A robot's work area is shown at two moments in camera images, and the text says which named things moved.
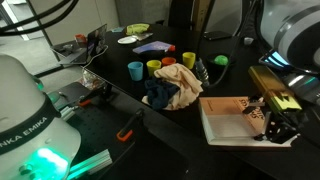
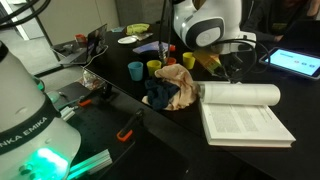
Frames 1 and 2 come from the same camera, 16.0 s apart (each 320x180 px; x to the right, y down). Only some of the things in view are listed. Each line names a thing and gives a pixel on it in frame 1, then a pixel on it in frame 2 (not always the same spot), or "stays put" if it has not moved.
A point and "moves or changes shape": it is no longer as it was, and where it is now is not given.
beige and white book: (236, 121) moves or changes shape
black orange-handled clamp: (127, 130) stays put
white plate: (127, 40) stays put
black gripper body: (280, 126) to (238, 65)
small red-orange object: (171, 48) stays put
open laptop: (70, 53) stays put
